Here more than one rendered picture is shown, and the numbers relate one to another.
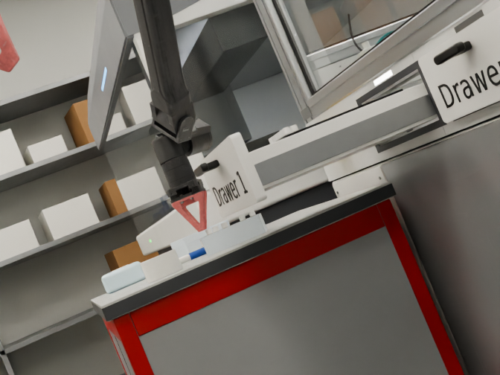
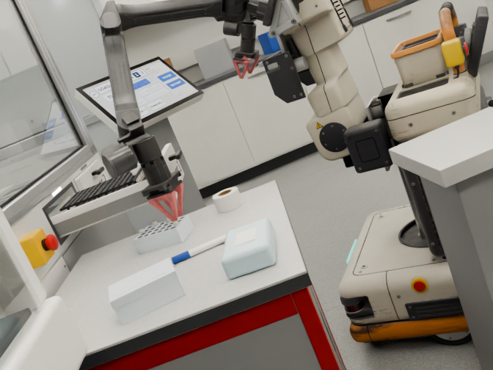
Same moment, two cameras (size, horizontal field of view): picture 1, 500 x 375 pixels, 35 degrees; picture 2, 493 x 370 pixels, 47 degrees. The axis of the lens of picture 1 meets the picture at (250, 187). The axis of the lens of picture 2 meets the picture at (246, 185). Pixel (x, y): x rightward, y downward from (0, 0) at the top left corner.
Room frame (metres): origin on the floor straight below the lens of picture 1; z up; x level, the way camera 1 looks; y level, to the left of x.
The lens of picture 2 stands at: (2.81, 0.70, 1.15)
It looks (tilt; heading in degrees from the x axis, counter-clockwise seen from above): 14 degrees down; 198
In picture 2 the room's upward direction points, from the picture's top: 22 degrees counter-clockwise
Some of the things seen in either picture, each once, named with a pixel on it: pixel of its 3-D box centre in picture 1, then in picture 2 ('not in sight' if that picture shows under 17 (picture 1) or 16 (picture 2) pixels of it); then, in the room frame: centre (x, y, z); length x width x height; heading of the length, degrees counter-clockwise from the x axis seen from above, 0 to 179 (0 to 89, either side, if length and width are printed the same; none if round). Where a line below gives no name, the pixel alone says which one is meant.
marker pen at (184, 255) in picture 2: (177, 262); (202, 248); (1.76, 0.21, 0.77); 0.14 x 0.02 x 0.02; 111
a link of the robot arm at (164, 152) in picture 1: (171, 148); (144, 150); (1.63, 0.12, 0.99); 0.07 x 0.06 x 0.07; 134
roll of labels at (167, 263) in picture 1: (161, 265); (227, 200); (1.50, 0.21, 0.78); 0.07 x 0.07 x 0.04
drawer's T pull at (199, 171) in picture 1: (207, 167); (174, 156); (1.34, 0.05, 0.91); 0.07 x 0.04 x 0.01; 14
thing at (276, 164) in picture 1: (340, 140); (105, 199); (1.40, -0.18, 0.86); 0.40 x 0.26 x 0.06; 104
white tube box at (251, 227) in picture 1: (234, 234); (163, 233); (1.62, 0.06, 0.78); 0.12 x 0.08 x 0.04; 87
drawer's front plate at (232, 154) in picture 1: (229, 178); (170, 169); (1.35, 0.03, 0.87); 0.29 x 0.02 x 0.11; 14
